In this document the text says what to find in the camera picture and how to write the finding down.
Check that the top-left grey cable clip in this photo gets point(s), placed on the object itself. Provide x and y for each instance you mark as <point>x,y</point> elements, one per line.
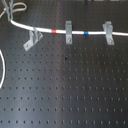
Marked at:
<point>9,9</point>

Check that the right grey cable clip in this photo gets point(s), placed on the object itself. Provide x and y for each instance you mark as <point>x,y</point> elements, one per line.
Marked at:
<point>108,29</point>

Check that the white cable loop left edge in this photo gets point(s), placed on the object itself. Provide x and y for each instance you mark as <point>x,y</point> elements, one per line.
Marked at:
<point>4,69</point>

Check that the left grey cable clip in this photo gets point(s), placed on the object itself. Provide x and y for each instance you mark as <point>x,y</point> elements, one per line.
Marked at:
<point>35,37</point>

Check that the middle grey cable clip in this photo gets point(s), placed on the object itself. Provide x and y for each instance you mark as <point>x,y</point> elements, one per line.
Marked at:
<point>68,28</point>

